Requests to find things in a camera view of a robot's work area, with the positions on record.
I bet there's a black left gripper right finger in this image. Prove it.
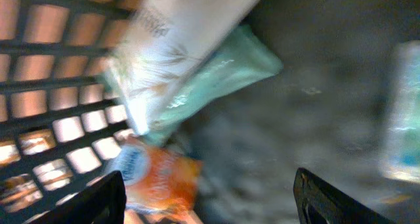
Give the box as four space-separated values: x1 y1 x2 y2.
293 168 392 224

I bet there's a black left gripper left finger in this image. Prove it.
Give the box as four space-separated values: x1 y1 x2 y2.
21 171 127 223

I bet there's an orange tissue packet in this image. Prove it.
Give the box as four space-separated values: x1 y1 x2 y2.
105 136 203 220

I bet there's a small green tissue packet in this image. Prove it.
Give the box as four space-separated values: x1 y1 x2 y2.
379 41 419 183

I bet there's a mint green wipes pack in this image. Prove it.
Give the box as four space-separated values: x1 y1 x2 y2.
144 24 283 146

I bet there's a white cream tube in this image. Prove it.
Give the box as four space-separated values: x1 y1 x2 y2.
103 0 259 135

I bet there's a dark grey plastic basket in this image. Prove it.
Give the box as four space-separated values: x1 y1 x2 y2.
1 0 419 223

